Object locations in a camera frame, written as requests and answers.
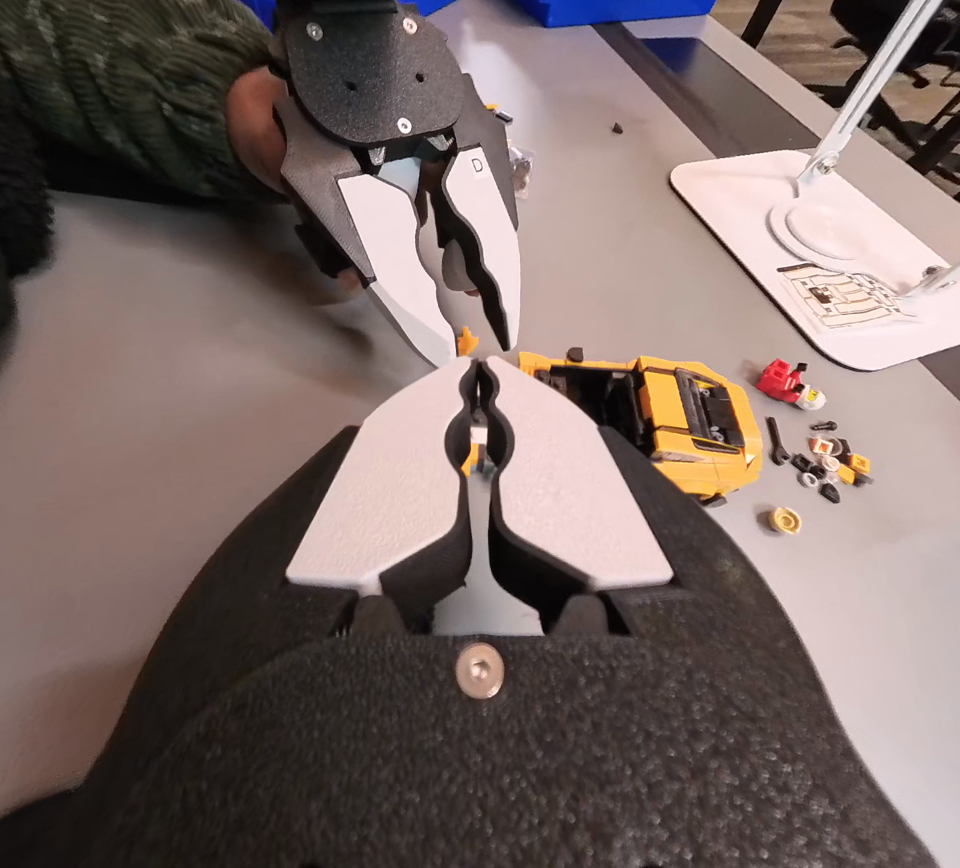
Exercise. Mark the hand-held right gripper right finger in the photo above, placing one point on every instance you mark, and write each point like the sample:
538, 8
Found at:
577, 500

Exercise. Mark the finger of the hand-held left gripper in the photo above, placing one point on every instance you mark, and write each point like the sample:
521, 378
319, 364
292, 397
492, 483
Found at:
487, 223
390, 245

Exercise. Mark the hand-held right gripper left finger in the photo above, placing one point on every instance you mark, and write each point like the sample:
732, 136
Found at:
390, 500

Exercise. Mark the clear plastic bag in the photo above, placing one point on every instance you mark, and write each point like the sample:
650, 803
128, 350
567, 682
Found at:
521, 167

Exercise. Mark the yellow lego car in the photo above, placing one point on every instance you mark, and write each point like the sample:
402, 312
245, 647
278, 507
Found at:
675, 418

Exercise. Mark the white book stand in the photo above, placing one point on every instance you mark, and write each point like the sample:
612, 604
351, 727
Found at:
735, 208

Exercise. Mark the person's left forearm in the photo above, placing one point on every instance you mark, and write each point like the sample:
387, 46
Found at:
112, 43

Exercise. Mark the tan round lego piece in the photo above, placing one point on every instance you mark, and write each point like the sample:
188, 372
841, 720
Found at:
784, 521

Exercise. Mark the black lego wrench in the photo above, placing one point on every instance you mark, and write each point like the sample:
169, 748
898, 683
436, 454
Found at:
776, 440

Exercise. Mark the red lego minifigure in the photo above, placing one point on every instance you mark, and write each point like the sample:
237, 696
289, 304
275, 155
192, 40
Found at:
780, 380

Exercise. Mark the pile of small lego pieces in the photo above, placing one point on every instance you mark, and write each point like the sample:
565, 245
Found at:
832, 463

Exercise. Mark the person's left hand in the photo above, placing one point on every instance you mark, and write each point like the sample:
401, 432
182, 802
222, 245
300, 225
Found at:
255, 125

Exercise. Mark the sticker sheet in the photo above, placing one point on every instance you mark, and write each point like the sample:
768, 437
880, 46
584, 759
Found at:
840, 298

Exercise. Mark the person's dark clothing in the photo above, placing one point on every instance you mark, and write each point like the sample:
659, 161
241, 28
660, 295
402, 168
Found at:
22, 223

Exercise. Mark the black office chair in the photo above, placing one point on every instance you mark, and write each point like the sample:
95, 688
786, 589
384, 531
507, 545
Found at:
885, 20

